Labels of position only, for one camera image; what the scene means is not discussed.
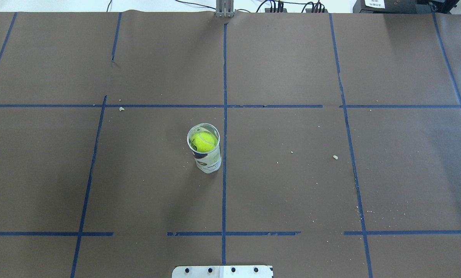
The yellow tennis ball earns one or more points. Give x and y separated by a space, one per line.
203 142

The black equipment box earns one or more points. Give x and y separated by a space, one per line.
403 6

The aluminium frame post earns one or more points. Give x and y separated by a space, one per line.
225 8

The left black cable connector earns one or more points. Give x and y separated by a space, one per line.
276 6

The black cable connector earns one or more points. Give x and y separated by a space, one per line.
276 6
314 8

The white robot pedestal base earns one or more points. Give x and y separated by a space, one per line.
224 271

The right black cable connector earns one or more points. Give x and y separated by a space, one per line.
314 8

